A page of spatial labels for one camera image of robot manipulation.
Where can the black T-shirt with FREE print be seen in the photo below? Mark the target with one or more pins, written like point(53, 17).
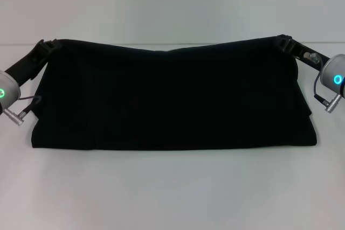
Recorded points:
point(172, 92)

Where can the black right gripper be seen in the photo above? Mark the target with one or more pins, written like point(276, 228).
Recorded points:
point(310, 56)

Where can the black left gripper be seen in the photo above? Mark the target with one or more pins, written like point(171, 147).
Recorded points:
point(27, 64)

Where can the silver elbow plug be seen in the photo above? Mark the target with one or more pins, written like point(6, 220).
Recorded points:
point(13, 120)

